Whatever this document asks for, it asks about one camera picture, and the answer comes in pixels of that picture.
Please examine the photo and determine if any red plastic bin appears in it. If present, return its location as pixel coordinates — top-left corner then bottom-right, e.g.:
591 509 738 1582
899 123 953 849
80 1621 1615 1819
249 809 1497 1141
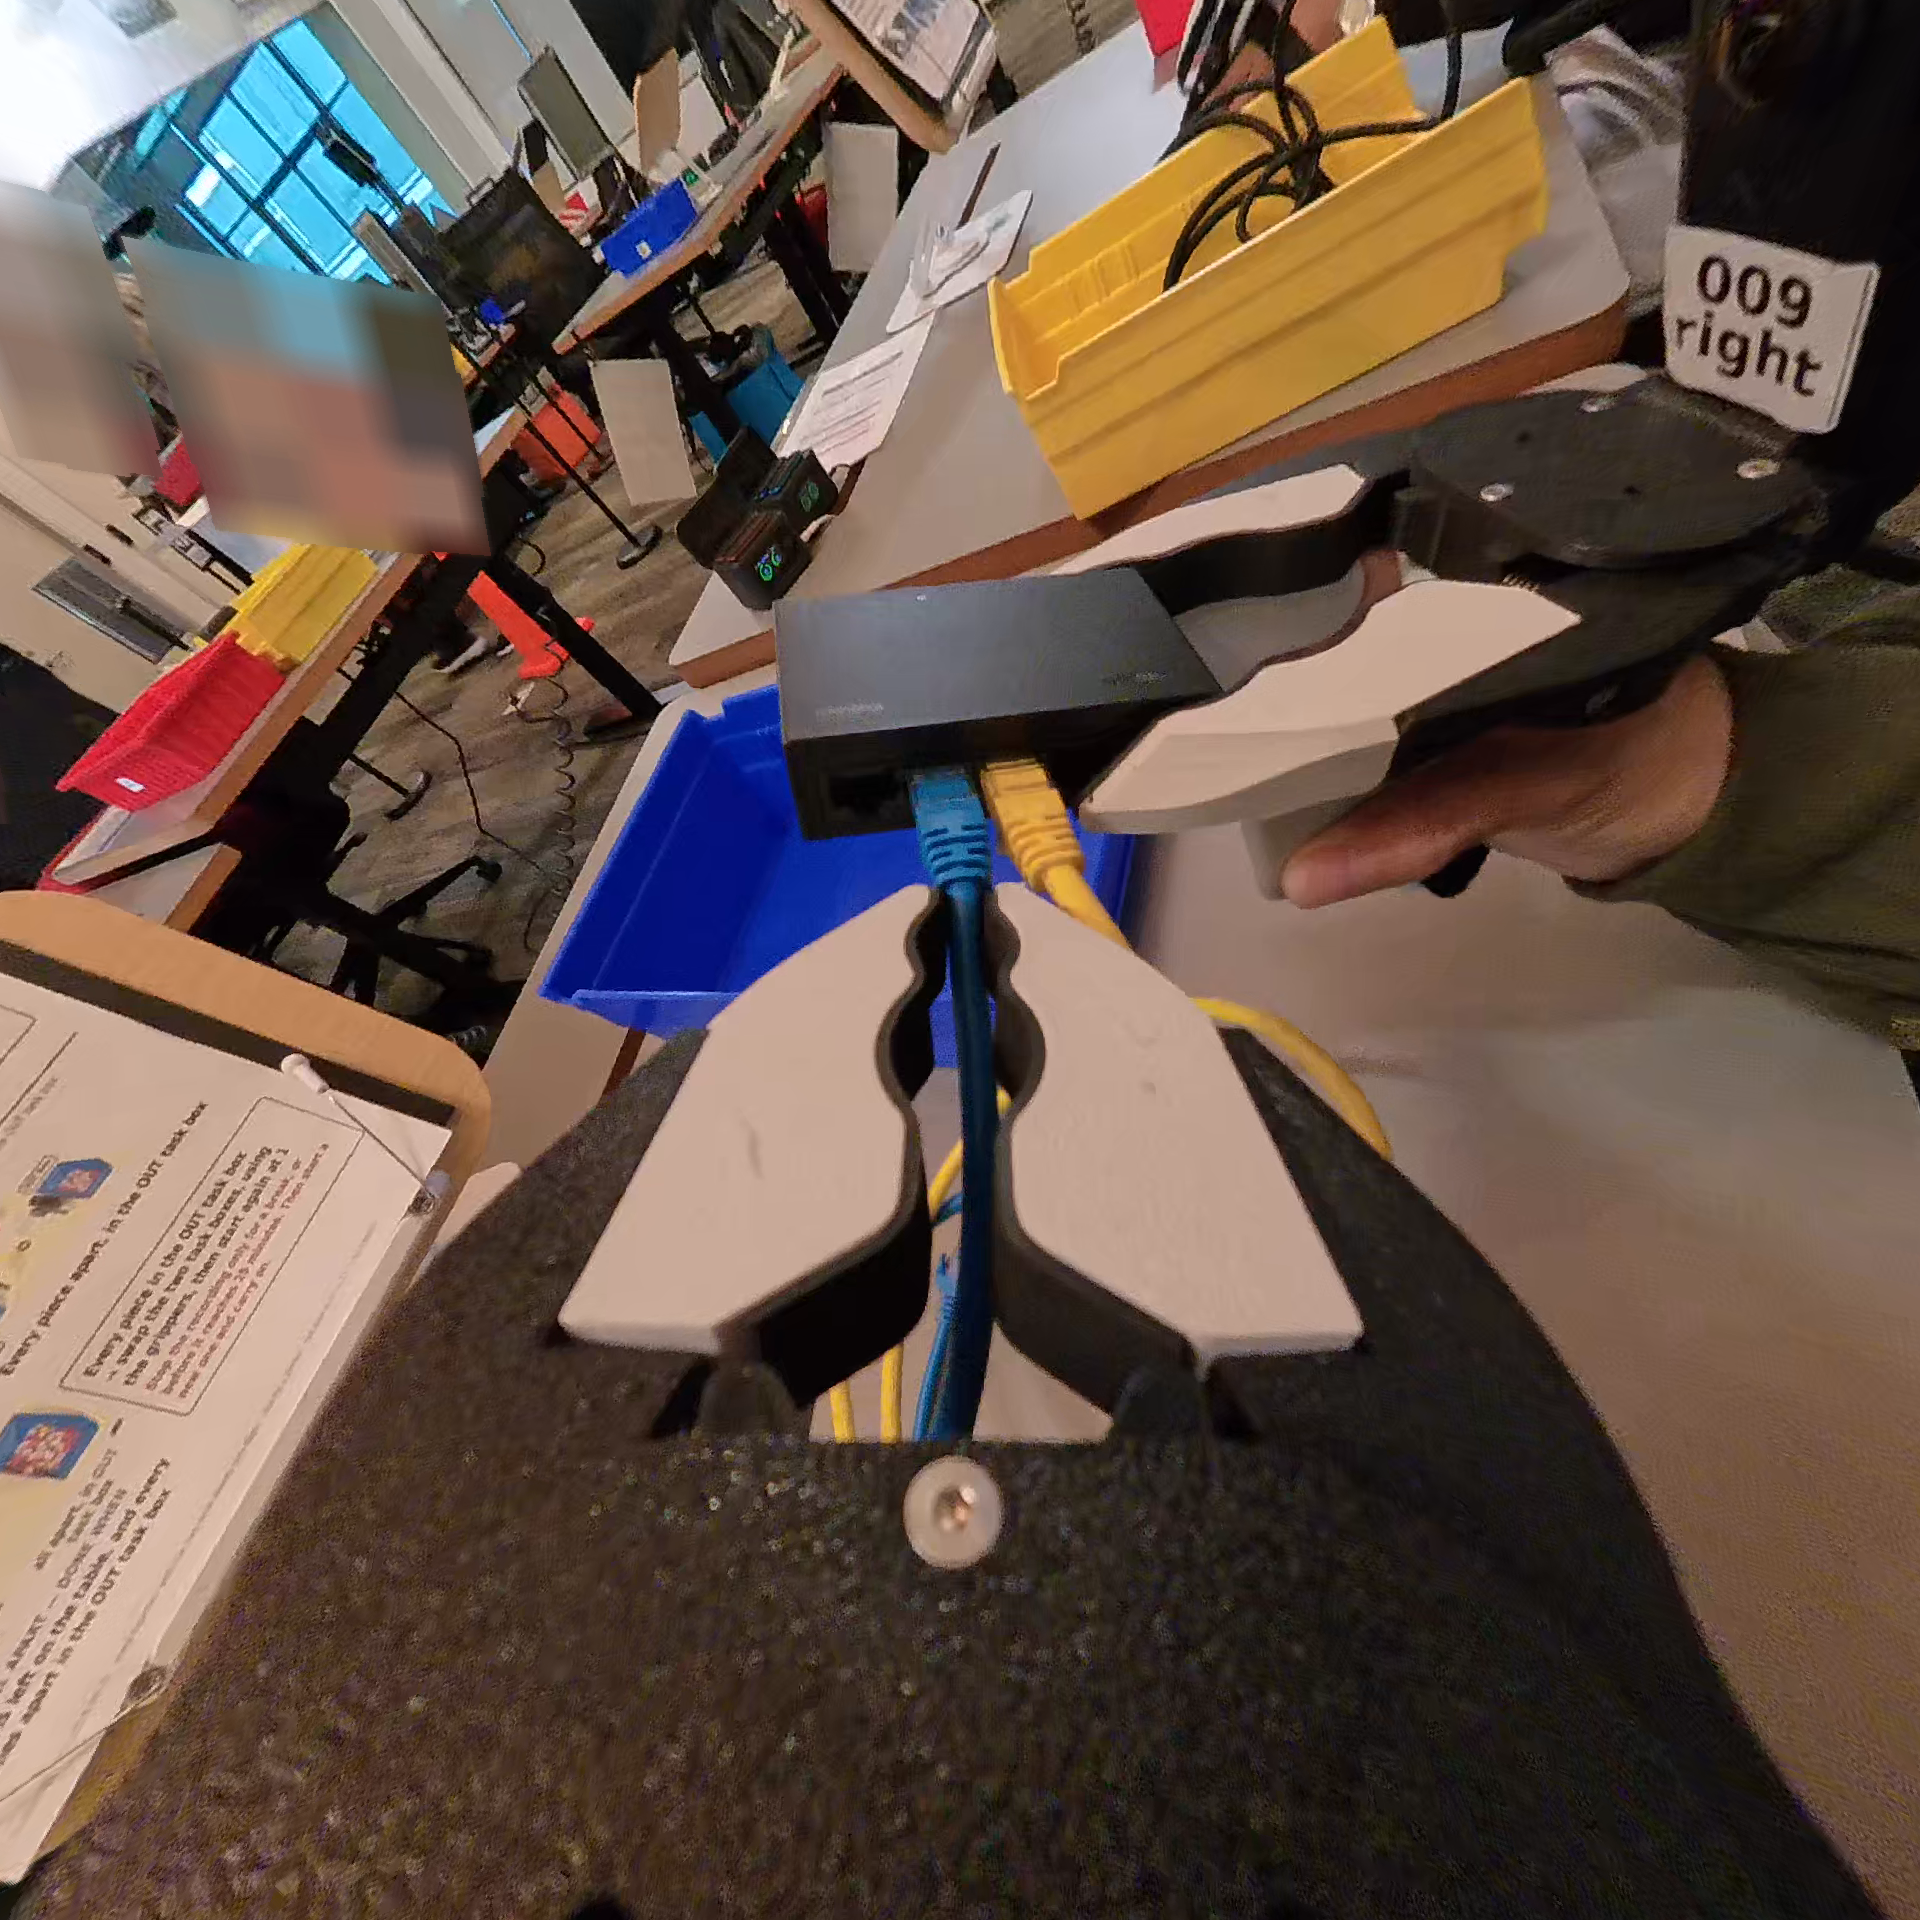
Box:
57 635 287 815

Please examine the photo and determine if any small yellow bin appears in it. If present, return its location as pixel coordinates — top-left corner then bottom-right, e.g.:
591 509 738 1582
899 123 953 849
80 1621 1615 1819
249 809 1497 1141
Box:
227 544 375 674

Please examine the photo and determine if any printed instruction sheet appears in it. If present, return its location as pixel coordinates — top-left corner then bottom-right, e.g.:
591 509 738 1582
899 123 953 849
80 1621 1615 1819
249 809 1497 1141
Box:
0 968 450 1838

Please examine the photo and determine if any wooden desk with black legs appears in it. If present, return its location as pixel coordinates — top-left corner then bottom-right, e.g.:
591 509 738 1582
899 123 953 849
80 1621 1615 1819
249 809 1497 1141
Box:
45 550 669 930

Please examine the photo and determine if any black computer monitor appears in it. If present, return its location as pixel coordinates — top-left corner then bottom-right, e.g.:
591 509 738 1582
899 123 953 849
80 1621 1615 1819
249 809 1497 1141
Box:
434 168 600 323

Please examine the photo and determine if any person's right hand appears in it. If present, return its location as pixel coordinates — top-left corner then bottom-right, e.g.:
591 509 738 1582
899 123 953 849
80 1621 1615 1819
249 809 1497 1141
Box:
1283 658 1742 910

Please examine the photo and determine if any orange crate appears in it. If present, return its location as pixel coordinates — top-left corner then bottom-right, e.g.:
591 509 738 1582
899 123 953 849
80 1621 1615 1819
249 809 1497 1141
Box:
515 391 600 486

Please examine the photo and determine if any black battery charger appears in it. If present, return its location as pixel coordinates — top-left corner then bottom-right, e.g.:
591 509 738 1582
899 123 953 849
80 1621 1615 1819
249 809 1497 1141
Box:
720 433 842 525
713 504 819 610

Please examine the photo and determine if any white paper sheet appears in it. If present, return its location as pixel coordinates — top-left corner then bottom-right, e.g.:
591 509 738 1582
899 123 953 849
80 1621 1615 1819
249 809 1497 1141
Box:
781 323 942 471

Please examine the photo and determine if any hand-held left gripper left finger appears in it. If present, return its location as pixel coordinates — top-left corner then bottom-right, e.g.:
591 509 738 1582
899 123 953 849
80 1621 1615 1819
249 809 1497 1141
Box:
558 886 945 1411

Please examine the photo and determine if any large yellow plastic bin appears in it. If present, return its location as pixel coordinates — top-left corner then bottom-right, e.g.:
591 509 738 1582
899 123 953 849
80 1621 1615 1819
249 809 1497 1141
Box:
985 19 1550 519

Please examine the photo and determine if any black cable bundle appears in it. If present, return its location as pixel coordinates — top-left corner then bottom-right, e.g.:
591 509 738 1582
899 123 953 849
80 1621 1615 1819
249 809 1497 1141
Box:
1162 0 1480 294

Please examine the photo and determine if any yellow ethernet cable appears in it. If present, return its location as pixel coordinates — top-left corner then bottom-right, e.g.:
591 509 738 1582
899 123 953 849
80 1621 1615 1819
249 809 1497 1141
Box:
831 757 1397 1447

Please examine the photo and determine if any blue plastic bin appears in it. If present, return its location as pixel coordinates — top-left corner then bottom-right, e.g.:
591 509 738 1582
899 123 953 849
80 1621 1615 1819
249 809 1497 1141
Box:
540 682 1143 1073

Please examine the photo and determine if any small blue bin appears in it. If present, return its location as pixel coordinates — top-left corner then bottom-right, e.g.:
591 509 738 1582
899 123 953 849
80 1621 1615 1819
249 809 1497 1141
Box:
600 192 698 278

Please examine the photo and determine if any person's right forearm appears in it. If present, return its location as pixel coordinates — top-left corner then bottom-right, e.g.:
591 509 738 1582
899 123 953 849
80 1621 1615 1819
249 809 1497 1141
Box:
1574 580 1920 1052

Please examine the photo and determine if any white sign board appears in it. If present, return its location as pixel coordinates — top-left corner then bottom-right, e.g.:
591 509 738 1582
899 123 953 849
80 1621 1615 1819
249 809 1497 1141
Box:
591 356 698 509
823 123 903 274

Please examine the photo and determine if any blue ethernet cable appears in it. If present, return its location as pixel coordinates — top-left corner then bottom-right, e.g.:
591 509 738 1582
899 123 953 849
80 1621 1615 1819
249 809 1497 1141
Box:
904 765 1003 1447

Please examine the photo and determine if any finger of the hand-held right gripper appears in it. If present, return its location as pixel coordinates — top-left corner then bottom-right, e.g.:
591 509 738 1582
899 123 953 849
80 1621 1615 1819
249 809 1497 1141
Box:
1071 463 1406 693
1077 583 1586 836

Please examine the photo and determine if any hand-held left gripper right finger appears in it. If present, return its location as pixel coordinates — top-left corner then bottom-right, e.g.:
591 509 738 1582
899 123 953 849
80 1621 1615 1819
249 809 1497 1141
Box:
985 882 1369 1424

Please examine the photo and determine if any white plastic packet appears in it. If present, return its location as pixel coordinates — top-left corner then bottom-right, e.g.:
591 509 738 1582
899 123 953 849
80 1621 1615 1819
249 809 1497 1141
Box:
886 192 1040 336

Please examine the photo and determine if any black network switch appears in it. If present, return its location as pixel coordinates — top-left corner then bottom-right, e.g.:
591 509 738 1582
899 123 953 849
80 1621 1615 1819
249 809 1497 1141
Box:
772 570 1224 842

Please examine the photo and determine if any skylight window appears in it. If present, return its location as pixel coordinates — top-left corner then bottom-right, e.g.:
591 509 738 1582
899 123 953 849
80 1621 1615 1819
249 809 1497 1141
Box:
52 18 450 288

